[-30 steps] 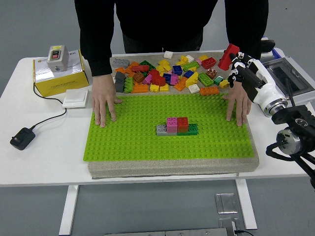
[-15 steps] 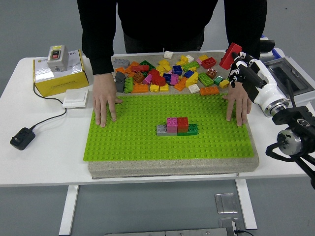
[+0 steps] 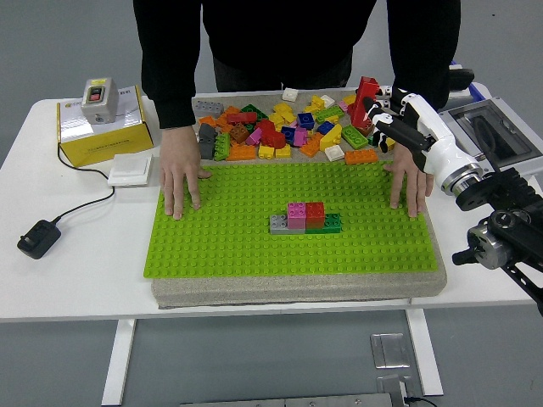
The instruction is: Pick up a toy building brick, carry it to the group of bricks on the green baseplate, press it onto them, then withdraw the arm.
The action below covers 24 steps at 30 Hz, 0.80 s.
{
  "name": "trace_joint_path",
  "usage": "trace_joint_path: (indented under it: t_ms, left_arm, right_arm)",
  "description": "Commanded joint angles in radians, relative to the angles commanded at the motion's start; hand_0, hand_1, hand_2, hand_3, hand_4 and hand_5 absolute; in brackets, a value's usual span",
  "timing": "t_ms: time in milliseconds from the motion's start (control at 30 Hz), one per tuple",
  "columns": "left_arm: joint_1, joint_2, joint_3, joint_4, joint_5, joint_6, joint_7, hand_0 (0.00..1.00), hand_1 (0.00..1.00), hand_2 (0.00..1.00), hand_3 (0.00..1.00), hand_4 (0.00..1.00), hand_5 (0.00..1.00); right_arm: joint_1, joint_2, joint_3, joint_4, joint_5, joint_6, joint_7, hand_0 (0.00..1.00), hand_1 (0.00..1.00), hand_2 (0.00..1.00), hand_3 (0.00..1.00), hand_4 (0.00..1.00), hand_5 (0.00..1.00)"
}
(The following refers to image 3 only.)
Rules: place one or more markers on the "person's left hand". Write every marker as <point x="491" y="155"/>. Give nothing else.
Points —
<point x="409" y="186"/>

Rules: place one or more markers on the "person's right hand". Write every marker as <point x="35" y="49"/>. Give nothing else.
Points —
<point x="180" y="165"/>

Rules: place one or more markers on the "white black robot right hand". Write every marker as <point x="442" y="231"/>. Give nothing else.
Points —
<point x="437" y="144"/>

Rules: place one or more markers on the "red two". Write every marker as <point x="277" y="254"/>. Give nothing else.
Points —
<point x="315" y="214"/>
<point x="242" y="118"/>
<point x="356" y="114"/>

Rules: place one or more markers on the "green studded baseplate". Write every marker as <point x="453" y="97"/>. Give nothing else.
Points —
<point x="233" y="237"/>

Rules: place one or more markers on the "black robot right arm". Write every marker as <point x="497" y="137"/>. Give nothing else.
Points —
<point x="488" y="186"/>

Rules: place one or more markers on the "person's right forearm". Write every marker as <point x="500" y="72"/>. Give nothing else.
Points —
<point x="174" y="93"/>

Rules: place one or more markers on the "person's left forearm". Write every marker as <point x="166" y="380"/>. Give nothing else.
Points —
<point x="420" y="68"/>

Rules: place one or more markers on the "dark grey slope brick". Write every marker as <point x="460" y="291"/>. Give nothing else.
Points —
<point x="208" y="131"/>

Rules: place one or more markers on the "orange brick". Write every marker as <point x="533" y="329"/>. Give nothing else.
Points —
<point x="208" y="120"/>
<point x="311" y="146"/>
<point x="232" y="110"/>

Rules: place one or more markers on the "orange two by four brick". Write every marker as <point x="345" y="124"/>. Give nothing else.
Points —
<point x="242" y="153"/>
<point x="360" y="156"/>

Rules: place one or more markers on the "grey two by four brick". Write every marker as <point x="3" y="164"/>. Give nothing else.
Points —
<point x="210" y="109"/>

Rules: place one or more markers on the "brown brick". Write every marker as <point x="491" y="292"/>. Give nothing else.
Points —
<point x="239" y="133"/>

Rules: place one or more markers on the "lime green two by four brick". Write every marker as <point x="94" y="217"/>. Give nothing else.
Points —
<point x="354" y="137"/>

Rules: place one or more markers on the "pink brick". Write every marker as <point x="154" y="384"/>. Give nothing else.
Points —
<point x="300" y="137"/>
<point x="343" y="106"/>
<point x="254" y="137"/>

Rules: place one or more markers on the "dark green brick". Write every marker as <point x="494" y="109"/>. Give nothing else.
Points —
<point x="333" y="222"/>
<point x="252" y="108"/>

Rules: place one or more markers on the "yellow curved slope brick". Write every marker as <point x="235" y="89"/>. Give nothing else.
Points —
<point x="331" y="139"/>

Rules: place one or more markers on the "large red brick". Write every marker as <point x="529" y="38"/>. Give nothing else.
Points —
<point x="273" y="137"/>

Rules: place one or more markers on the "blue brick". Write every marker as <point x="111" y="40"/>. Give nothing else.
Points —
<point x="326" y="127"/>
<point x="289" y="133"/>
<point x="305" y="120"/>

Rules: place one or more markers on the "pink two by two brick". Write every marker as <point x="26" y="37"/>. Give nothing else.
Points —
<point x="297" y="216"/>

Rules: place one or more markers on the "blue plastic bin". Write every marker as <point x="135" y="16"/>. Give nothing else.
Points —
<point x="478" y="90"/>

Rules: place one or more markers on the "black plug adapter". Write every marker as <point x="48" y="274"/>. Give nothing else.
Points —
<point x="461" y="79"/>

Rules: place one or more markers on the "yellow cardboard box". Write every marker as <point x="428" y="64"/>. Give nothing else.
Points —
<point x="106" y="144"/>

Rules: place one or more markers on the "white square tile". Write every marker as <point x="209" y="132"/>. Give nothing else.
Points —
<point x="327" y="101"/>
<point x="334" y="153"/>
<point x="290" y="94"/>

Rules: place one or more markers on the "grey-brown foam mat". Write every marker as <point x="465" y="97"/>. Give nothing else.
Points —
<point x="254" y="292"/>

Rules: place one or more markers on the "black power adapter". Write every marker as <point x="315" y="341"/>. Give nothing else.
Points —
<point x="38" y="239"/>

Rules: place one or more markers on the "person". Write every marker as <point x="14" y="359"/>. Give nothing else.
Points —
<point x="275" y="34"/>

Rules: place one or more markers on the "metal floor plate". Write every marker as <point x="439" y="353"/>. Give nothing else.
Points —
<point x="390" y="349"/>
<point x="392" y="386"/>

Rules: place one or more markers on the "white table leg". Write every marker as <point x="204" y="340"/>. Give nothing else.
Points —
<point x="424" y="352"/>
<point x="119" y="360"/>

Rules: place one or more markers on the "white wall switch panel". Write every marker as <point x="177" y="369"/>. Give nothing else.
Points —
<point x="129" y="169"/>

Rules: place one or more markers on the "grey electrical enclosure box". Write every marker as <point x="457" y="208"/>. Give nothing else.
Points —
<point x="515" y="110"/>

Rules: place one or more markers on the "grey push-button switch box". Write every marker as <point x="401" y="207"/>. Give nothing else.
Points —
<point x="106" y="106"/>

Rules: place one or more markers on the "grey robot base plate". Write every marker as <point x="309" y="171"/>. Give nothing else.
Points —
<point x="297" y="401"/>

